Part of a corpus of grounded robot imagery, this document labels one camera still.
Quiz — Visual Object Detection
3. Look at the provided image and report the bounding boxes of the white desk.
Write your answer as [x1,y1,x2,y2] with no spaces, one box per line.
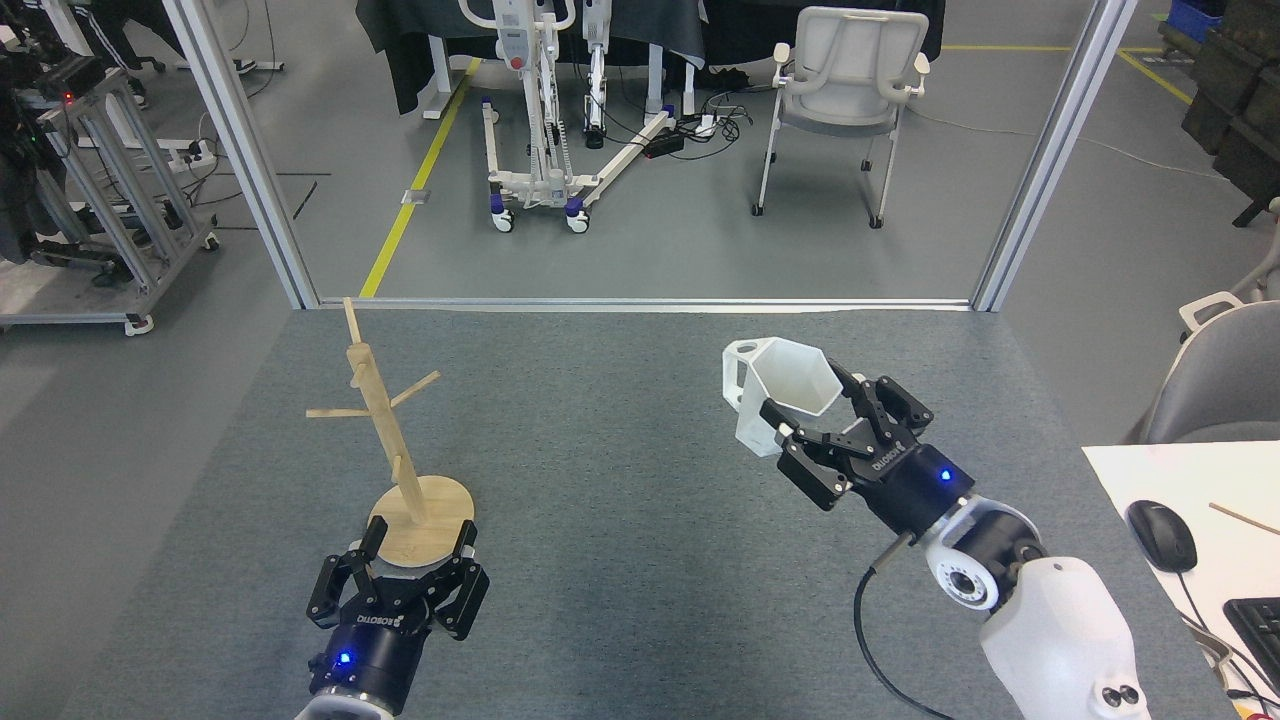
[1082,440,1280,720]

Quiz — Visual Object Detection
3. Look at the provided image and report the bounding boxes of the blue plastic bin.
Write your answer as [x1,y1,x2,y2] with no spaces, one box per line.
[1168,0,1227,46]

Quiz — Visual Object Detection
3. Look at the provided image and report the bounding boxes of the white hexagonal cup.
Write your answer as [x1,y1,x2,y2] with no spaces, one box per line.
[722,338,846,458]

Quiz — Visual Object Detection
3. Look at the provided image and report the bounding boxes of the silver frame post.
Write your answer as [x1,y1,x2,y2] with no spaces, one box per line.
[162,0,321,311]
[972,0,1141,313]

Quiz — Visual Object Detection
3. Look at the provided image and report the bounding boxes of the grey office chair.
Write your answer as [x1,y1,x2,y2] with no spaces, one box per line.
[1140,290,1280,446]

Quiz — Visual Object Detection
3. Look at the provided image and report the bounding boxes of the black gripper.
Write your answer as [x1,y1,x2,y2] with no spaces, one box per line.
[306,517,491,715]
[760,361,977,544]

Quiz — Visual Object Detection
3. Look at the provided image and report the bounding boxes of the black cloth covered table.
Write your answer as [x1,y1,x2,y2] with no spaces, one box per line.
[355,0,946,121]

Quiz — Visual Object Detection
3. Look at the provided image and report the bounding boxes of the person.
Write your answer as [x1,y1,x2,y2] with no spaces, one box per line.
[70,0,166,109]

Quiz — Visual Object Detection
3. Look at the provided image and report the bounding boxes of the black device with red light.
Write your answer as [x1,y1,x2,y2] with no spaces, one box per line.
[0,40,107,103]

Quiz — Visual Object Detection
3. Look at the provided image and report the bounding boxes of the black keyboard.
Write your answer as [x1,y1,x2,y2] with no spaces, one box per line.
[1223,597,1280,691]

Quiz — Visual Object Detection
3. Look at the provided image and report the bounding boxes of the white wheeled stand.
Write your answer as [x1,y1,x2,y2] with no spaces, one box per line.
[458,0,676,236]

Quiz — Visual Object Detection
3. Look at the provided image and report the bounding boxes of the dark stacked crates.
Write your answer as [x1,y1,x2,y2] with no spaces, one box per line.
[1158,0,1280,229]

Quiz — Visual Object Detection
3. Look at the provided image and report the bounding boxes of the silver frame rail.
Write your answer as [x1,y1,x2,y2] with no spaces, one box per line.
[318,297,976,313]

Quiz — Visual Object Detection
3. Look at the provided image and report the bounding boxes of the white office chair frame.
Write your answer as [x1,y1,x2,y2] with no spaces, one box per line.
[1235,198,1280,301]

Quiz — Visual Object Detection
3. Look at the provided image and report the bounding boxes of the aluminium frame cart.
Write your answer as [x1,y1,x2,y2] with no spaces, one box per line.
[0,55,221,336]

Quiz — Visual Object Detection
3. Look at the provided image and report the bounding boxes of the black computer mouse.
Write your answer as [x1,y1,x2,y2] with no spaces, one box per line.
[1125,500,1199,574]

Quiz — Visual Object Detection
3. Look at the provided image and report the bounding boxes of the white chair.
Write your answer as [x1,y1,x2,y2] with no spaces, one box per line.
[752,7,931,230]

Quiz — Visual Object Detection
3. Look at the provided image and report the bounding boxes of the black mouse cable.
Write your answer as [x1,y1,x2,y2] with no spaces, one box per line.
[1175,568,1280,701]

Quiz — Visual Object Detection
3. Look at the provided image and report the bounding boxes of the wooden cup rack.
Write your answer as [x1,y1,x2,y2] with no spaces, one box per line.
[305,297,476,569]

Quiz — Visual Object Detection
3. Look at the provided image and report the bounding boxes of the thin wooden stick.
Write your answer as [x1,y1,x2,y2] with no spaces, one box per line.
[1208,502,1280,538]

